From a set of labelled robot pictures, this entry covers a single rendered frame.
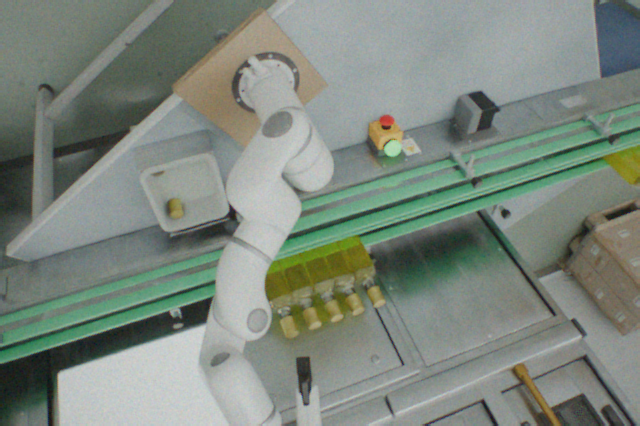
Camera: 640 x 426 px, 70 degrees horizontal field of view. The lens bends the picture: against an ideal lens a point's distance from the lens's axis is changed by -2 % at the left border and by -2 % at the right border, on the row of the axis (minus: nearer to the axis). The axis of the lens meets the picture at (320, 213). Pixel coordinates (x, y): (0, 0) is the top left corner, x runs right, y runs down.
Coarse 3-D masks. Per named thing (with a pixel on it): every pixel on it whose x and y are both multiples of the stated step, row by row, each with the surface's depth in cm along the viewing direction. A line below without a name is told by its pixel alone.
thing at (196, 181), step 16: (176, 160) 104; (192, 160) 105; (208, 160) 113; (144, 176) 103; (160, 176) 114; (176, 176) 116; (192, 176) 118; (208, 176) 119; (160, 192) 118; (176, 192) 120; (192, 192) 122; (208, 192) 124; (224, 192) 116; (160, 208) 115; (192, 208) 122; (208, 208) 122; (224, 208) 120; (160, 224) 116; (176, 224) 119; (192, 224) 120
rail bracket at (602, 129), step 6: (582, 114) 139; (588, 114) 138; (594, 114) 138; (612, 114) 130; (588, 120) 138; (594, 120) 137; (606, 120) 132; (594, 126) 137; (600, 126) 134; (606, 126) 133; (600, 132) 135; (606, 132) 133; (612, 138) 132; (618, 138) 131; (612, 144) 132
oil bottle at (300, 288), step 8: (288, 256) 124; (296, 256) 124; (280, 264) 124; (288, 264) 122; (296, 264) 122; (288, 272) 121; (296, 272) 121; (304, 272) 121; (288, 280) 119; (296, 280) 119; (304, 280) 119; (288, 288) 120; (296, 288) 118; (304, 288) 118; (312, 288) 118; (296, 296) 117; (304, 296) 117; (312, 296) 118; (296, 304) 119
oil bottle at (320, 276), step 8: (304, 256) 124; (312, 256) 124; (320, 256) 124; (304, 264) 123; (312, 264) 122; (320, 264) 122; (312, 272) 121; (320, 272) 121; (328, 272) 121; (312, 280) 120; (320, 280) 119; (328, 280) 119; (320, 288) 118; (328, 288) 119; (320, 296) 119
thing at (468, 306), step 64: (384, 256) 146; (448, 256) 146; (512, 256) 145; (192, 320) 134; (448, 320) 132; (512, 320) 132; (576, 320) 128; (0, 384) 123; (448, 384) 118; (512, 384) 119; (576, 384) 121
